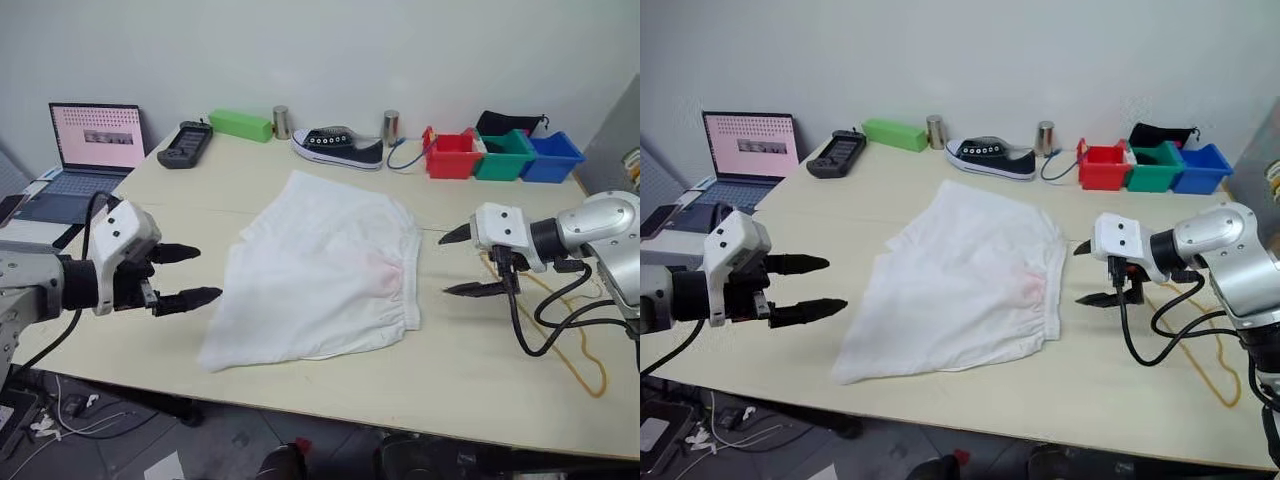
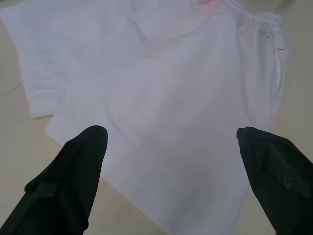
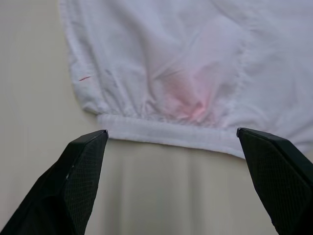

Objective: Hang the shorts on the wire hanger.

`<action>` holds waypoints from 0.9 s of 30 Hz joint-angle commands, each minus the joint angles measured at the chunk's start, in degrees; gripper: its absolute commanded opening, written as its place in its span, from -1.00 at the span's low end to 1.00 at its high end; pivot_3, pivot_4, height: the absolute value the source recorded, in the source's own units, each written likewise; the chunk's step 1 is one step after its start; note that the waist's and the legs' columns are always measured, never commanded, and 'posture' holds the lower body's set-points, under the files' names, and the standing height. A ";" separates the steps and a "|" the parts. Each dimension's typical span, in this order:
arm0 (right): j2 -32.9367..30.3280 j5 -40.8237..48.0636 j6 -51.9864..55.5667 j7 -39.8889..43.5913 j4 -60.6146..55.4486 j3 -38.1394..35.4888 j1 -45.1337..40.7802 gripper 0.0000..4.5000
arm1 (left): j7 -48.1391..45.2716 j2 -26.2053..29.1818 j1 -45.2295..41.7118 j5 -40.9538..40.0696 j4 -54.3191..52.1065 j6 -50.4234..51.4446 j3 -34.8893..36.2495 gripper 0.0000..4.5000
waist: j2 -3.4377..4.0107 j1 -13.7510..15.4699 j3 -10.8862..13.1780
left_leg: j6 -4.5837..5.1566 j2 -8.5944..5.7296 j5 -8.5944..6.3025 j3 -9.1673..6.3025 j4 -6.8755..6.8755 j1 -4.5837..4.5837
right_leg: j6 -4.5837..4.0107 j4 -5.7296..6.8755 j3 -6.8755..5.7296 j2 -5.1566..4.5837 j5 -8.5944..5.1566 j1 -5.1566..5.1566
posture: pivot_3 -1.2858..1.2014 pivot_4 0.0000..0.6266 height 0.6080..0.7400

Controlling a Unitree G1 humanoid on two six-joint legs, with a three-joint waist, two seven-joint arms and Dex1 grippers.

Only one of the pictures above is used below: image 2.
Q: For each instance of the white cloth bag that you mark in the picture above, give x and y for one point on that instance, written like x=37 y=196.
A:
x=159 y=85

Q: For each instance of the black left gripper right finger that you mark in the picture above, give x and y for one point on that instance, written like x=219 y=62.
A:
x=276 y=176

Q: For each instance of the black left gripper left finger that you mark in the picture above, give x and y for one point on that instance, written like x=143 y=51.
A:
x=61 y=186

